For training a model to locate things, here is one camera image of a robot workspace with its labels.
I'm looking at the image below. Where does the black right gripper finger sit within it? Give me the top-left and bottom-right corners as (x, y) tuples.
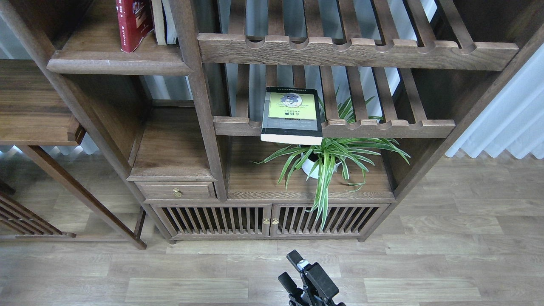
(287, 250), (339, 298)
(278, 272), (303, 300)

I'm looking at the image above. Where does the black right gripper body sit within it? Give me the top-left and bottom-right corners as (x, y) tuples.
(288, 287), (346, 306)

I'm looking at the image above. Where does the black and yellow book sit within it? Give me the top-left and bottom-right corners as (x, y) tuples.
(260, 87), (323, 145)

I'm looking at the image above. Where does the red cover book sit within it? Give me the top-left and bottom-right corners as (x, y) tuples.
(115, 0), (153, 53)

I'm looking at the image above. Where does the white plant pot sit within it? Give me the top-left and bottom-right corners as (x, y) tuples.
(302, 147), (341, 179)

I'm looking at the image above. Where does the green spider plant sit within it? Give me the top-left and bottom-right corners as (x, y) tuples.
(251, 85), (411, 230)

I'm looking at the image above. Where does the dark wooden bookshelf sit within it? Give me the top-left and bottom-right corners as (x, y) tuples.
(1, 0), (543, 242)

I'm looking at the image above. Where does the white window curtain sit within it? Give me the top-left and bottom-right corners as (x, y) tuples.
(445, 46), (544, 159)

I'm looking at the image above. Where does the white upright book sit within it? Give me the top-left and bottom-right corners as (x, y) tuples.
(162, 0), (177, 45)

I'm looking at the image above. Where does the slatted wooden bench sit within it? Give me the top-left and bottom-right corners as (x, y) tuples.
(0, 181), (76, 238)

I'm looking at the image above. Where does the beige upright book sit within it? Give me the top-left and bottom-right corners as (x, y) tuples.
(151, 0), (167, 46)

